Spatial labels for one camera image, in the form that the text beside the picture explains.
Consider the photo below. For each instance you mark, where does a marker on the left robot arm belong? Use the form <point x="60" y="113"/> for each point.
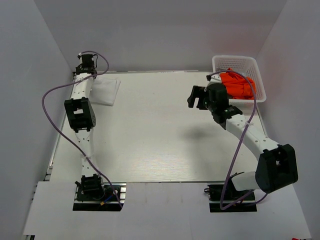
<point x="82" y="120"/>

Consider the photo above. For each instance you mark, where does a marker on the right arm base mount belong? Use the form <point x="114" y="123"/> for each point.
<point x="214" y="192"/>

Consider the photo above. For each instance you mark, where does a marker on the orange t-shirt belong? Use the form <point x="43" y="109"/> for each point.
<point x="236" y="86"/>

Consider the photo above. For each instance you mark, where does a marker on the white t-shirt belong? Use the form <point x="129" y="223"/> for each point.
<point x="104" y="91"/>

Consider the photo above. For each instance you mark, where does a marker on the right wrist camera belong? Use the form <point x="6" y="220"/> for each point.
<point x="213" y="79"/>

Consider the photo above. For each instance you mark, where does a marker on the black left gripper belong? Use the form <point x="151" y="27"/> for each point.
<point x="79" y="67"/>

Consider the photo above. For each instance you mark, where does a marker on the white plastic laundry basket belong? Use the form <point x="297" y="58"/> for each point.
<point x="245" y="65"/>

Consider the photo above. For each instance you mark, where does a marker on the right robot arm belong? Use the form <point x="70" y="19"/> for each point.
<point x="276" y="163"/>

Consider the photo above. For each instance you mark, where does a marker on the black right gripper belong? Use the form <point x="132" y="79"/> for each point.
<point x="198" y="92"/>

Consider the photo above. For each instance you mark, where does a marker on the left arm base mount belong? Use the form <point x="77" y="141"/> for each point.
<point x="94" y="195"/>

